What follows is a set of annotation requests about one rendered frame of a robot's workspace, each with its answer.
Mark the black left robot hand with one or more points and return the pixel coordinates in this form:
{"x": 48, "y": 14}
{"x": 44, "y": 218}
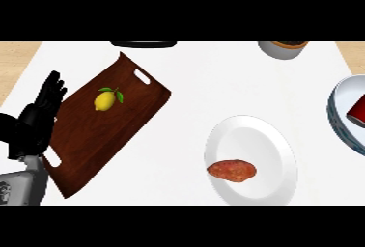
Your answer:
{"x": 35, "y": 128}

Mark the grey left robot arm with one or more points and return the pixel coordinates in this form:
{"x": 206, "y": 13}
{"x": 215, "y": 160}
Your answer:
{"x": 23, "y": 186}

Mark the white oval plate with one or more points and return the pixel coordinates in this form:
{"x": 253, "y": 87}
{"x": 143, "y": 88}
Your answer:
{"x": 255, "y": 141}

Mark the red can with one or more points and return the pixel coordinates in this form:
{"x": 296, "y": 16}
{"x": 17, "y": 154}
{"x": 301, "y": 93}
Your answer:
{"x": 357, "y": 112}

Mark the dark brown wooden cutting board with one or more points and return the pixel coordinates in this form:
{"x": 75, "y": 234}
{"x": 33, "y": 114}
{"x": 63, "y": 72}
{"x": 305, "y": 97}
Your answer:
{"x": 100, "y": 128}

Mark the yellow lemon with leaves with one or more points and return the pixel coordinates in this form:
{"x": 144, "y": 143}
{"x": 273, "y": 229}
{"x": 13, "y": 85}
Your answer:
{"x": 104, "y": 101}

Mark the black round object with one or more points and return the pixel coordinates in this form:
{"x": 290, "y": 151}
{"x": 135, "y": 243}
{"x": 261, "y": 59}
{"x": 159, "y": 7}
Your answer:
{"x": 143, "y": 44}

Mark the reddish brown sweet potato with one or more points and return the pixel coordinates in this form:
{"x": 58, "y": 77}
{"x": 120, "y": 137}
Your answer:
{"x": 233, "y": 170}

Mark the grey pot with brown rim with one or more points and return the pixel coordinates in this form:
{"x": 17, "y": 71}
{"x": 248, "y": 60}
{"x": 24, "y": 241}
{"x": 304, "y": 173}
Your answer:
{"x": 283, "y": 50}

